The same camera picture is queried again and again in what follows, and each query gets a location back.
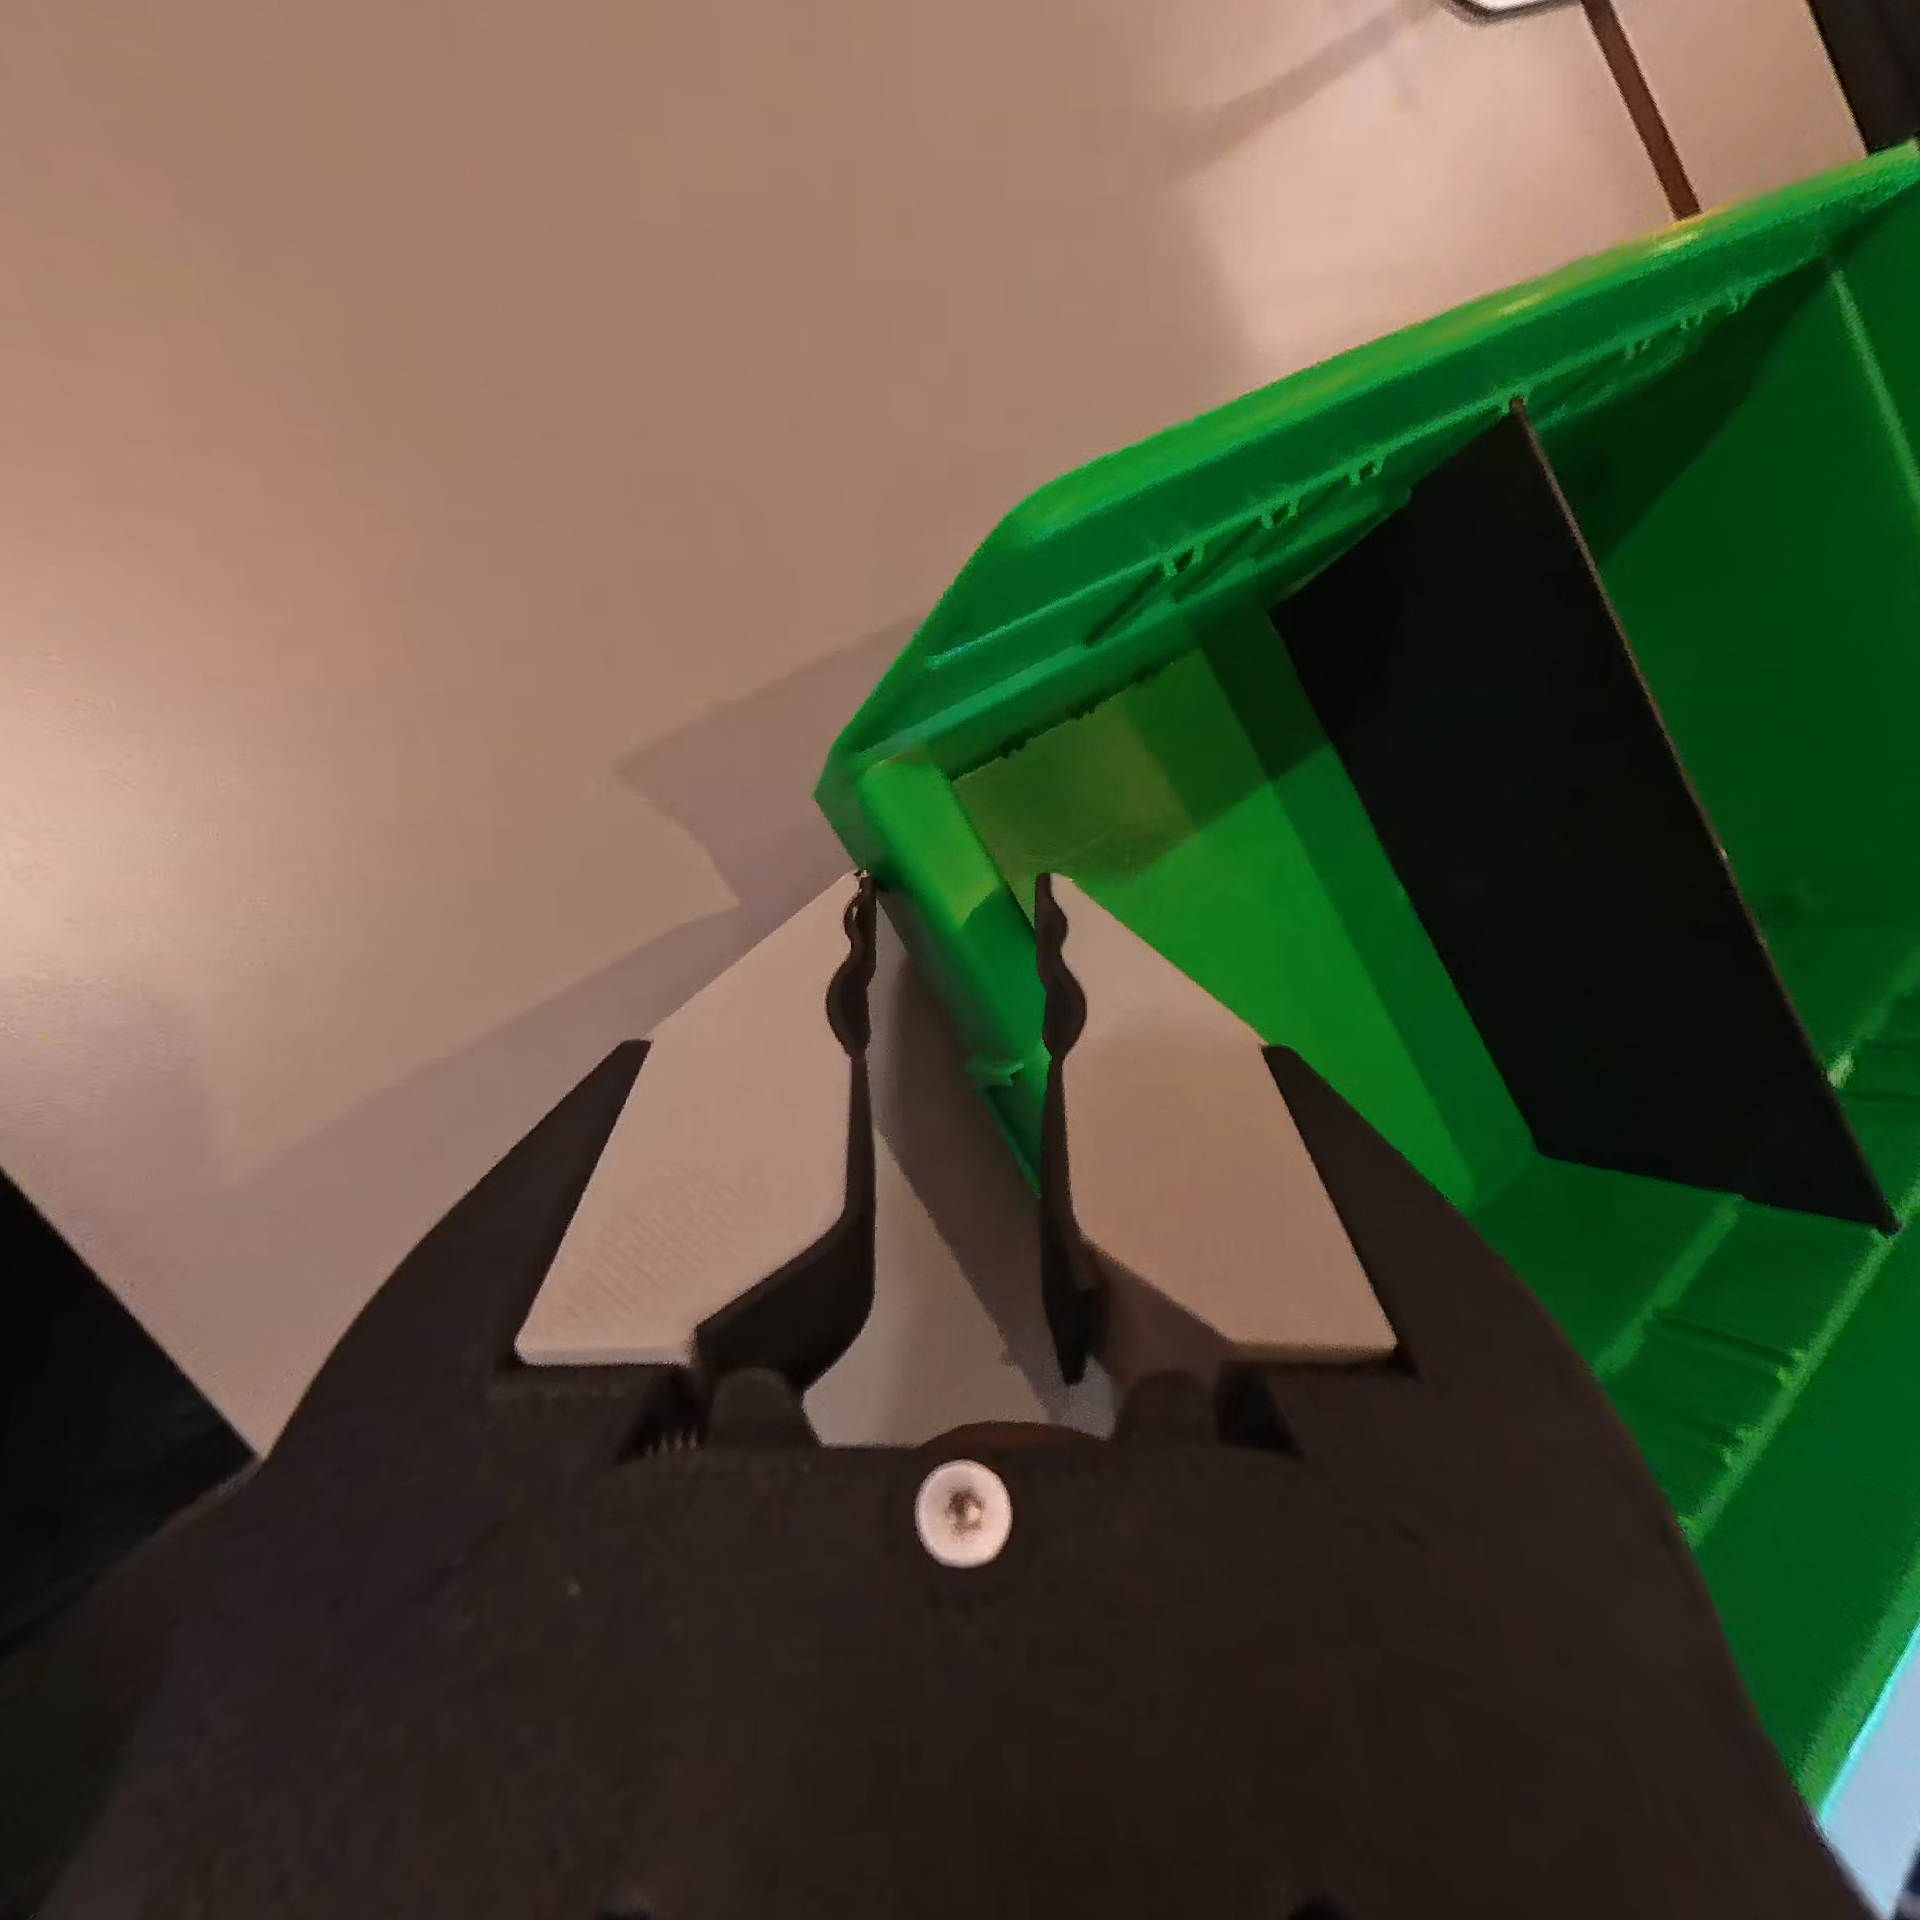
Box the black bin divider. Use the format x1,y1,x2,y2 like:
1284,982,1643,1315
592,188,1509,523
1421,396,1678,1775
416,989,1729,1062
1270,396,1907,1239

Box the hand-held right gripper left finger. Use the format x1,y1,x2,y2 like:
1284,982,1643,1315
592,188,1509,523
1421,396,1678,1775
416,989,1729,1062
514,870,879,1395

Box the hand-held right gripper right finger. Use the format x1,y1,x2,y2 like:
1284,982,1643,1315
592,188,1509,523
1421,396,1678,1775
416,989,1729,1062
1029,873,1405,1391

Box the green plastic bin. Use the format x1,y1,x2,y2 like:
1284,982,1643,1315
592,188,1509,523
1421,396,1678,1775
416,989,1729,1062
814,141,1920,1815

